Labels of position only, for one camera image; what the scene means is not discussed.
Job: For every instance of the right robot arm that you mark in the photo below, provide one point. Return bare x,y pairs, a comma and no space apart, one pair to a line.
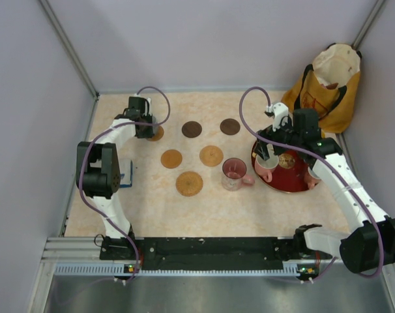
370,242

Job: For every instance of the yellow tote bag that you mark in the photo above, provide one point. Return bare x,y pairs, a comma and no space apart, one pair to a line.
329,86

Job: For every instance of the tall pink ghost mug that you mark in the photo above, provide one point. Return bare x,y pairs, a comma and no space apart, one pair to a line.
234,175

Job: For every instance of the red round tray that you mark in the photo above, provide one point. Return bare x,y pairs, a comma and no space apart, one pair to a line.
289,174

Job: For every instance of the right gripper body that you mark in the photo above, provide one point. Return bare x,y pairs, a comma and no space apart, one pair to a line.
285,135

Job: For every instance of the dark walnut coaster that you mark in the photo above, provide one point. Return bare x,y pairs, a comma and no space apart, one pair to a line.
230,126
191,129

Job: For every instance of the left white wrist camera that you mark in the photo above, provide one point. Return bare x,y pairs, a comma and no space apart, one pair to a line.
147,108

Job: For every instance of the aluminium frame post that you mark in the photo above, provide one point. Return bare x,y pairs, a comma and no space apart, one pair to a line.
68,46
372,17

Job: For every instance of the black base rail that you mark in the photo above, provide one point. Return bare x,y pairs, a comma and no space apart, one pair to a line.
207,253

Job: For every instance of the left aluminium frame post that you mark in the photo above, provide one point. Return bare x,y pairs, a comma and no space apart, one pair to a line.
68,46

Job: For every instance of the right aluminium frame post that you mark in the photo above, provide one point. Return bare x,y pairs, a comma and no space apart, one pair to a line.
372,17

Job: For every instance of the pink mug white inside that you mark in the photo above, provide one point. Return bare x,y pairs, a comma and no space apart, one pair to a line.
265,168

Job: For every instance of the light wood coaster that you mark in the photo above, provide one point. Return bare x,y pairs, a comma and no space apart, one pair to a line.
158,136
171,158

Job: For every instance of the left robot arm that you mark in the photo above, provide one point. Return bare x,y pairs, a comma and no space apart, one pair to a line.
98,166

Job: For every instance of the blue white razor box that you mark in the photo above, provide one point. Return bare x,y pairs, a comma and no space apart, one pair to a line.
126,171

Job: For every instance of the small pink mug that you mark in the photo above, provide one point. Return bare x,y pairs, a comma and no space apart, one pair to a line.
311,179

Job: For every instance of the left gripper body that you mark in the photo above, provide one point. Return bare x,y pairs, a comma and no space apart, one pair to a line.
146,133

